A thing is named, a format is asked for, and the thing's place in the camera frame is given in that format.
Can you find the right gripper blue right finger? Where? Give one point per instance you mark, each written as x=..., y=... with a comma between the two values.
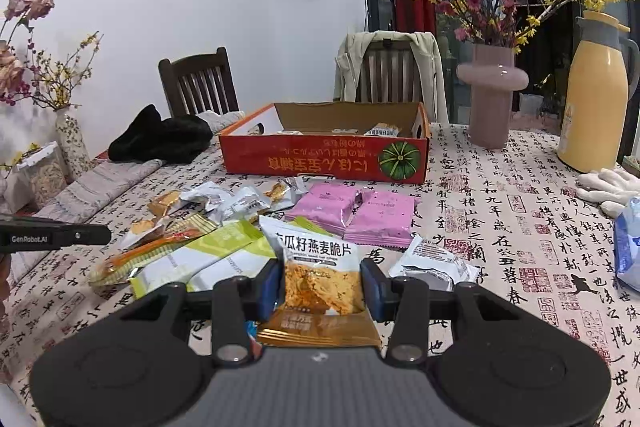
x=404, y=302

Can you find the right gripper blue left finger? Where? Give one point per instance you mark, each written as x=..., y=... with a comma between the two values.
x=235, y=302

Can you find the white silver snack packet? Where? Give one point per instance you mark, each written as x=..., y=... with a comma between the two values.
x=433, y=265

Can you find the gold brown snack packet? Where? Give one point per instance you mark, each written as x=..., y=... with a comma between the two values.
x=301, y=329

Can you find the green white snack packet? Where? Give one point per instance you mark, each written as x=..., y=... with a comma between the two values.
x=234, y=250

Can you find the pink snack packet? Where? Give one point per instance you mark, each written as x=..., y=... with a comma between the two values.
x=383, y=219
x=330, y=206

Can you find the oat crisp snack bag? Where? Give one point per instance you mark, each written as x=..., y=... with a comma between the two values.
x=321, y=273

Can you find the silver small snack packet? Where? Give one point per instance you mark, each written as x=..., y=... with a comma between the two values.
x=221, y=205

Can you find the orange green long snack packet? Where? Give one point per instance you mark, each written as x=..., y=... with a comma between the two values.
x=120, y=268

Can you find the golden triangle snack packet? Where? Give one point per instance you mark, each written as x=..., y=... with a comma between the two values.
x=163, y=205

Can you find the folded striped pink cloth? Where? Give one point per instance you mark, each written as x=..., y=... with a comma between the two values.
x=78, y=201

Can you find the patterned ceramic vase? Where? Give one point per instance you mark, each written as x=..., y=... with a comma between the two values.
x=73, y=147

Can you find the calligraphy print tablecloth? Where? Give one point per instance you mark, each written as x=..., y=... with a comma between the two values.
x=513, y=214

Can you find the dried pink yellow flowers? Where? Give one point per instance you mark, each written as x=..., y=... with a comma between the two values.
x=30, y=73

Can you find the red cardboard box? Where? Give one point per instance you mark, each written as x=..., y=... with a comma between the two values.
x=385, y=142

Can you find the black fabric garment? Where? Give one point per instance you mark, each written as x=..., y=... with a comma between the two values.
x=175, y=140

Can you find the dark wooden chair left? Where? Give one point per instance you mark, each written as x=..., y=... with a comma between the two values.
x=197, y=83

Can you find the wooden chair with jacket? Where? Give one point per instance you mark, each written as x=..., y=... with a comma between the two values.
x=389, y=74

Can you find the blue white plastic bag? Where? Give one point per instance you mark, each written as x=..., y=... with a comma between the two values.
x=627, y=244

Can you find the white gloves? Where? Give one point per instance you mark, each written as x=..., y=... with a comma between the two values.
x=610, y=190

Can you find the pink glass vase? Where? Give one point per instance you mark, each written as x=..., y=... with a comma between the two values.
x=493, y=78

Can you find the beige jacket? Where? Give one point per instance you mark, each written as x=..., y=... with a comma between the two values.
x=424, y=48

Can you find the yellow thermos jug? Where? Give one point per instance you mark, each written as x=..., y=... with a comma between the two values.
x=603, y=77

